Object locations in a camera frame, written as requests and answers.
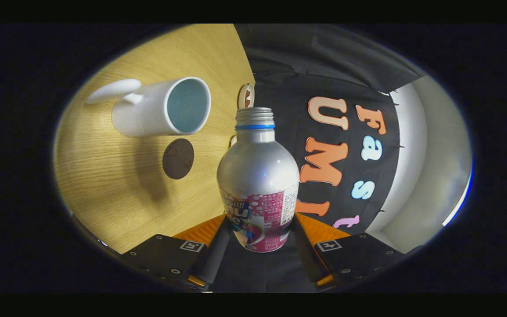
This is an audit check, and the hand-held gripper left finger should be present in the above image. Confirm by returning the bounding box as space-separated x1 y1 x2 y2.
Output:
121 214 233 291

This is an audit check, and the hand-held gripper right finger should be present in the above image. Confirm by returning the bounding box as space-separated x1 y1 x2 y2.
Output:
289 213 408 291

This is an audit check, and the silver bottle with pink label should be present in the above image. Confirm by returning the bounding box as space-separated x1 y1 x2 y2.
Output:
217 107 300 253

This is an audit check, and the dark round coaster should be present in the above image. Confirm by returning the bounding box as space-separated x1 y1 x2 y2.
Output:
162 138 195 180

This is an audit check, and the white cup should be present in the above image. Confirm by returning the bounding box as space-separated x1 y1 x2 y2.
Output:
85 77 212 138

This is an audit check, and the wooden table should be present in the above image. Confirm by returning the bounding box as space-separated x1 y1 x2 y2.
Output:
53 24 256 255

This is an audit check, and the small round plate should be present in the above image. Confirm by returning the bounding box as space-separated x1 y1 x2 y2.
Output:
237 83 255 110

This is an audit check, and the black backdrop cloth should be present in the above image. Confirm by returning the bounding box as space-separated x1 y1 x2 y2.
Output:
212 24 426 293

